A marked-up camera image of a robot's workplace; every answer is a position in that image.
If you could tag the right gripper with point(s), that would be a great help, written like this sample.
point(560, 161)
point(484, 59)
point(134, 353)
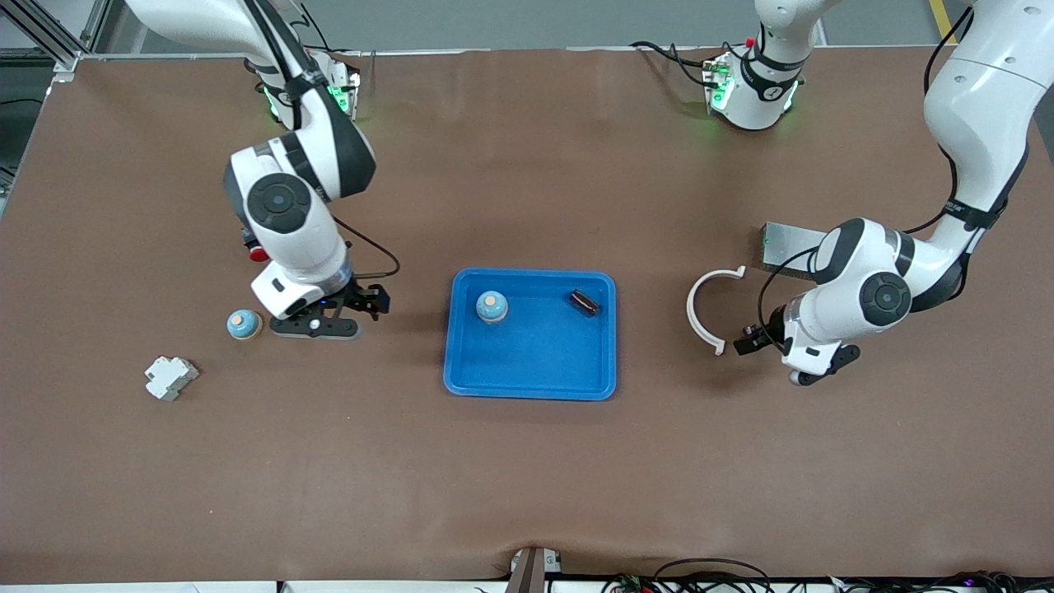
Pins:
point(360, 298)

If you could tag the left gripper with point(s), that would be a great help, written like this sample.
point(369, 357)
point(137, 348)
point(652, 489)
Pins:
point(772, 324)

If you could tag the black printed electrolytic capacitor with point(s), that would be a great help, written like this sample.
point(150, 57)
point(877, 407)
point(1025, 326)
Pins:
point(751, 331)

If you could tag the blue bell cream button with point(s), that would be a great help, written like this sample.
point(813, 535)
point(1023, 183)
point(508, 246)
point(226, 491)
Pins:
point(244, 325)
point(492, 306)

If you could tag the dark brown electrolytic capacitor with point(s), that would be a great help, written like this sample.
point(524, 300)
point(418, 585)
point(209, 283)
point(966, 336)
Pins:
point(585, 303)

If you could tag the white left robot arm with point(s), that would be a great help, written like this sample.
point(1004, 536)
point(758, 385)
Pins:
point(980, 107)

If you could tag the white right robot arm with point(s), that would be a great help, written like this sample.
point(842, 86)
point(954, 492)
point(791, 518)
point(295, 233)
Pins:
point(280, 202)

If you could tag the blue plastic tray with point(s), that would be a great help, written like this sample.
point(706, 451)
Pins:
point(531, 354)

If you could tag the white curved plastic clamp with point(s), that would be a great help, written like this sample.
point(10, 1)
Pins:
point(690, 311)

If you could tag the grey metal box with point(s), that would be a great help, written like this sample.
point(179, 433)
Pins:
point(782, 243)

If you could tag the red mushroom button black base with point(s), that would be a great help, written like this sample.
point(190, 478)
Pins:
point(259, 254)

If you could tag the white circuit breaker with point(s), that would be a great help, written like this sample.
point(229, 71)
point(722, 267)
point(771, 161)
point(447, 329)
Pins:
point(170, 379)

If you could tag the grey metal mount bracket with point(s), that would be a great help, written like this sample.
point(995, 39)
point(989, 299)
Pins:
point(531, 572)

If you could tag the aluminium frame post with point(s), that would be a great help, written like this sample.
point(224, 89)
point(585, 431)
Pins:
point(66, 64)

